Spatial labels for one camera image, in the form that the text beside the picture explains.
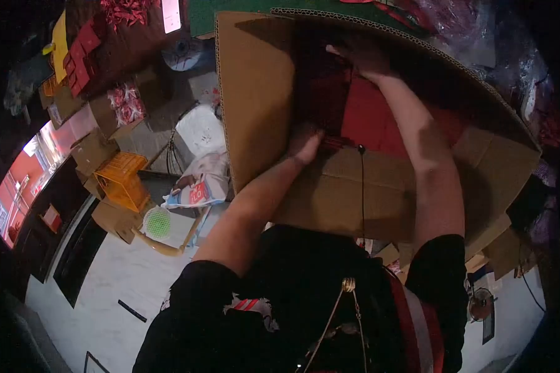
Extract person's right fingers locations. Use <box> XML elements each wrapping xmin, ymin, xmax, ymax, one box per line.
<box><xmin>343</xmin><ymin>39</ymin><xmax>381</xmax><ymax>56</ymax></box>

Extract round grey fan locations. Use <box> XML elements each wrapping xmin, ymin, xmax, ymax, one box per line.
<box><xmin>161</xmin><ymin>37</ymin><xmax>204</xmax><ymax>72</ymax></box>

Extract round green mesh swatter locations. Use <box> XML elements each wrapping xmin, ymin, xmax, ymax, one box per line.
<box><xmin>142</xmin><ymin>206</ymin><xmax>173</xmax><ymax>241</ymax></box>

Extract white lit phone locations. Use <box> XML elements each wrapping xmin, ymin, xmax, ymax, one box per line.
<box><xmin>161</xmin><ymin>0</ymin><xmax>183</xmax><ymax>35</ymax></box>

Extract person's left fingers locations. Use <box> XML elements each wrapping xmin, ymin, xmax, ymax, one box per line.
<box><xmin>287</xmin><ymin>122</ymin><xmax>314</xmax><ymax>142</ymax></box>

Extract green mat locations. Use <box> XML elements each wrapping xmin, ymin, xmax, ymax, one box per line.
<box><xmin>189</xmin><ymin>0</ymin><xmax>427</xmax><ymax>39</ymax></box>

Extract small standing fan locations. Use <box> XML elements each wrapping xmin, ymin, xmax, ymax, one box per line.
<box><xmin>466</xmin><ymin>278</ymin><xmax>497</xmax><ymax>346</ymax></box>

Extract bright window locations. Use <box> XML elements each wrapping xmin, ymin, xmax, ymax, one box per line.
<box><xmin>0</xmin><ymin>117</ymin><xmax>100</xmax><ymax>250</ymax></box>

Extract yellow wooden frame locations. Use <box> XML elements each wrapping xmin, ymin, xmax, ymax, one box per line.
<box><xmin>131</xmin><ymin>207</ymin><xmax>212</xmax><ymax>257</ymax></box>

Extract layer of bright red packets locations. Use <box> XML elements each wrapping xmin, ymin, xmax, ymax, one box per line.
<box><xmin>341</xmin><ymin>75</ymin><xmax>468</xmax><ymax>160</ymax></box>

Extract person's body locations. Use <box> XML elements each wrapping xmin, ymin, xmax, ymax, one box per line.
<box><xmin>132</xmin><ymin>224</ymin><xmax>470</xmax><ymax>373</ymax></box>

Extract black strip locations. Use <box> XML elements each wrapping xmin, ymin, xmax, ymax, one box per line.
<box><xmin>117</xmin><ymin>299</ymin><xmax>148</xmax><ymax>324</ymax></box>

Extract person's right hand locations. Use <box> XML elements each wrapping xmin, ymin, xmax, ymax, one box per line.
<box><xmin>326</xmin><ymin>39</ymin><xmax>394</xmax><ymax>84</ymax></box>

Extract person's left thumb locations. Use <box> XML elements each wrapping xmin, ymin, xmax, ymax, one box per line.
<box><xmin>305</xmin><ymin>132</ymin><xmax>326</xmax><ymax>162</ymax></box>

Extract black cabinet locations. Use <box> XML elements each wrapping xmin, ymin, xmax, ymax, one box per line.
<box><xmin>13</xmin><ymin>158</ymin><xmax>109</xmax><ymax>309</ymax></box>

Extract brown table with red goods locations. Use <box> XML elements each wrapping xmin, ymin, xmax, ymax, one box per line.
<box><xmin>50</xmin><ymin>0</ymin><xmax>189</xmax><ymax>99</ymax></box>

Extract open carton of red ornaments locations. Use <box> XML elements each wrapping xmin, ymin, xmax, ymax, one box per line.
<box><xmin>89</xmin><ymin>81</ymin><xmax>148</xmax><ymax>140</ymax></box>

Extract dark red packet bundle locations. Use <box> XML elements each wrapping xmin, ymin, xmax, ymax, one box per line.
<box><xmin>293</xmin><ymin>43</ymin><xmax>355</xmax><ymax>151</ymax></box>

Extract clear bags of red goods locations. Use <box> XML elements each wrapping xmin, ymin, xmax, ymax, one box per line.
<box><xmin>397</xmin><ymin>0</ymin><xmax>560</xmax><ymax>151</ymax></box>

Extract printed bag with red label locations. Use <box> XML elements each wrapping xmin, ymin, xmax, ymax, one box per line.
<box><xmin>161</xmin><ymin>153</ymin><xmax>230</xmax><ymax>209</ymax></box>

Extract person's left hand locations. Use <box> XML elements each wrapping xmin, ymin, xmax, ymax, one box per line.
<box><xmin>286</xmin><ymin>122</ymin><xmax>326</xmax><ymax>165</ymax></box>

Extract small brown cardboard box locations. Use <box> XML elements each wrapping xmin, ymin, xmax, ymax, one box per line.
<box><xmin>70</xmin><ymin>128</ymin><xmax>120</xmax><ymax>179</ymax></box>
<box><xmin>91</xmin><ymin>198</ymin><xmax>143</xmax><ymax>244</ymax></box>

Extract white plastic bag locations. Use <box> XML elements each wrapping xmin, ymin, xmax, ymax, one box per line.
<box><xmin>175</xmin><ymin>104</ymin><xmax>228</xmax><ymax>159</ymax></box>

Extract large brown cardboard box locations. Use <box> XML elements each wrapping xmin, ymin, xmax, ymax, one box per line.
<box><xmin>214</xmin><ymin>8</ymin><xmax>542</xmax><ymax>263</ymax></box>

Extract orange plastic crate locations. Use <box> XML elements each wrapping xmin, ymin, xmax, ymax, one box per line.
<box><xmin>93</xmin><ymin>151</ymin><xmax>153</xmax><ymax>213</ymax></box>

